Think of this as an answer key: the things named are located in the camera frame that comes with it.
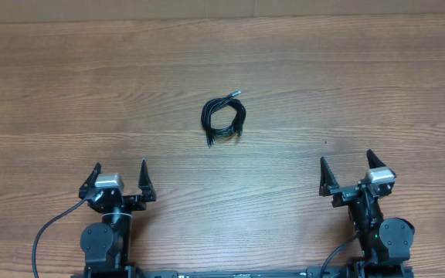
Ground black cable bundle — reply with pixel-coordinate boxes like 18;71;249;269
200;90;247;148

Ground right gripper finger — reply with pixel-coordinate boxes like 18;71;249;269
366;149;386;169
319;157;340;196

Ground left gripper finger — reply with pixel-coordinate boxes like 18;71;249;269
78;162;101;198
138;158;157;202

